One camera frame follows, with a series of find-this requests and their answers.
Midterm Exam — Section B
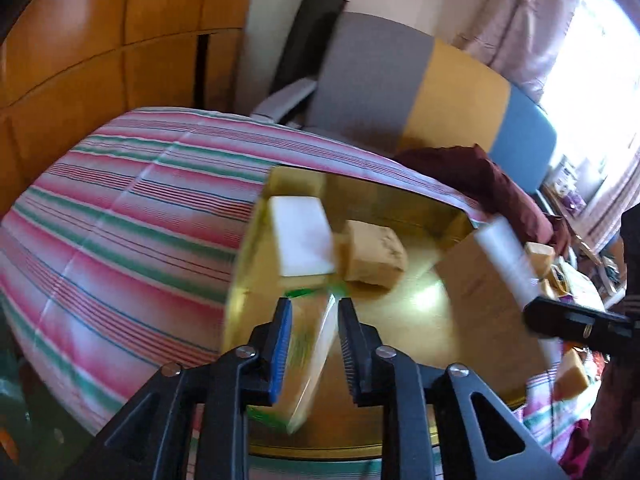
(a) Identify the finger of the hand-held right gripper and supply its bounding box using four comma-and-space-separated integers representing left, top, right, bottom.
522, 296, 640, 350

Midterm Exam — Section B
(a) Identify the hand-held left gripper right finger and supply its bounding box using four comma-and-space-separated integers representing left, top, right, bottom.
337, 297, 568, 480

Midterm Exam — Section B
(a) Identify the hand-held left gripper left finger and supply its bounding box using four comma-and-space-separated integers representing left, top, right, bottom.
70, 297, 296, 480

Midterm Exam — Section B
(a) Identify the white packet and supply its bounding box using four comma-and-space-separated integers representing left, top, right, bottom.
472, 217, 543, 311

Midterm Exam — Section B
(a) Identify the yellow cardboard box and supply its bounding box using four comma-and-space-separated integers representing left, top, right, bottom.
222, 165, 556, 461

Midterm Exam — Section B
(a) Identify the tan sponge block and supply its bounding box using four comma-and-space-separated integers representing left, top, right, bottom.
525, 242, 556, 278
554, 347, 591, 401
335, 220, 408, 291

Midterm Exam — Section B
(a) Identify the white sponge block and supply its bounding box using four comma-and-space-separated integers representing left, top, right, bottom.
267, 195, 336, 278

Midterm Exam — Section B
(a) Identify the pink patterned curtain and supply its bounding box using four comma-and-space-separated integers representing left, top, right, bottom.
452, 0, 586, 103
582, 145, 640, 256

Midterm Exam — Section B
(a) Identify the cluttered wooden side table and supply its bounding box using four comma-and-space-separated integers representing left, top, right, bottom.
540, 155, 623, 306

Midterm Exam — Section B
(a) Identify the maroon quilted blanket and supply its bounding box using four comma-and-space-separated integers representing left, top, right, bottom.
395, 145, 571, 256

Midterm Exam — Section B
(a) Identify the striped blanket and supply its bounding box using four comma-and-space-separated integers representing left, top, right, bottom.
0, 107, 601, 480

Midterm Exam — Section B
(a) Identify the bright window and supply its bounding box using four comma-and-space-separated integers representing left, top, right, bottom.
540, 0, 640, 201

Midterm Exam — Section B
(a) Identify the tricolour fabric sofa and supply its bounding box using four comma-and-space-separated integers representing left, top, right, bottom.
247, 10, 558, 196

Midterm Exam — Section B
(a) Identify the black rolled mat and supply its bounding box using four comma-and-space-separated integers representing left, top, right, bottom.
272, 0, 348, 96

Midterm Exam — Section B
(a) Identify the wooden wardrobe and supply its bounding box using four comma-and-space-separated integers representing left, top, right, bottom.
0, 0, 261, 221

